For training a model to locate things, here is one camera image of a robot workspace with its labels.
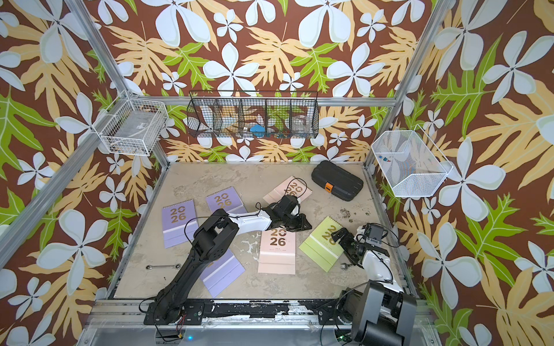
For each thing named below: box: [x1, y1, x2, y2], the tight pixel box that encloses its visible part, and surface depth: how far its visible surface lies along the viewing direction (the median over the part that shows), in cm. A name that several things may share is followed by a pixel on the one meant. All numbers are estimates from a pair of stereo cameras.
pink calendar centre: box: [257, 227, 296, 275], surface depth 90 cm
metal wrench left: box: [145, 263, 182, 271], surface depth 86 cm
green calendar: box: [298, 215, 345, 274], surface depth 91 cm
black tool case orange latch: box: [310, 160, 364, 202], surface depth 108 cm
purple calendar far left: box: [162, 198, 200, 249], surface depth 98 cm
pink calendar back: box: [262, 175, 314, 206], surface depth 110 cm
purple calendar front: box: [199, 247, 246, 298], surface depth 84 cm
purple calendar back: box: [206, 185, 248, 214], surface depth 106 cm
